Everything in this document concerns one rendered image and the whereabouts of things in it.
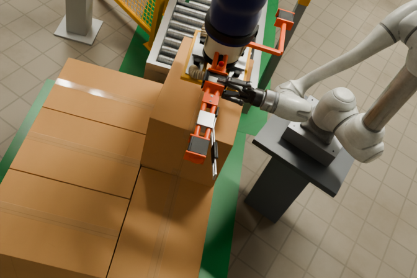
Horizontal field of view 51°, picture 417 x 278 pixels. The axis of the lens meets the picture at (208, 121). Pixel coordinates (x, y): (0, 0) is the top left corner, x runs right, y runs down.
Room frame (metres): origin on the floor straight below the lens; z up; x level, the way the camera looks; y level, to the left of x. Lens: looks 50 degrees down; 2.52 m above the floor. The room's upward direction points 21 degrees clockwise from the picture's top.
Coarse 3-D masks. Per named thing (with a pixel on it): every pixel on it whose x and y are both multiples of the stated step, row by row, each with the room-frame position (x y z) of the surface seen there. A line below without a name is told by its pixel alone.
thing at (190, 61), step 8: (192, 40) 1.60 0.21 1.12; (200, 40) 1.58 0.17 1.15; (192, 48) 1.54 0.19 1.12; (192, 56) 1.49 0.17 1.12; (184, 64) 1.43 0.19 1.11; (192, 64) 1.44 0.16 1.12; (200, 64) 1.46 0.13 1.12; (184, 72) 1.38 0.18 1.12; (184, 80) 1.35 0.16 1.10; (192, 80) 1.35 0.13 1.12; (200, 80) 1.37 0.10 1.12
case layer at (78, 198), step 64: (64, 128) 1.24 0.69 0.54; (128, 128) 1.39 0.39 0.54; (0, 192) 0.80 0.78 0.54; (64, 192) 0.91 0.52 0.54; (128, 192) 1.03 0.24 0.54; (192, 192) 1.16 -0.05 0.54; (0, 256) 0.55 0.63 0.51; (64, 256) 0.63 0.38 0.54; (128, 256) 0.73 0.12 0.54; (192, 256) 0.84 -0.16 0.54
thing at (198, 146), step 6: (192, 138) 0.95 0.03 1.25; (198, 138) 0.96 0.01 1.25; (204, 138) 0.97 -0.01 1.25; (192, 144) 0.93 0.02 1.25; (198, 144) 0.94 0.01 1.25; (204, 144) 0.95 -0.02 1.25; (186, 150) 0.89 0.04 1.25; (192, 150) 0.90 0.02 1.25; (198, 150) 0.91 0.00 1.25; (204, 150) 0.92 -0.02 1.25; (186, 156) 0.89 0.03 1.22; (198, 156) 0.89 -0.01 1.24; (204, 156) 0.90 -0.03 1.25
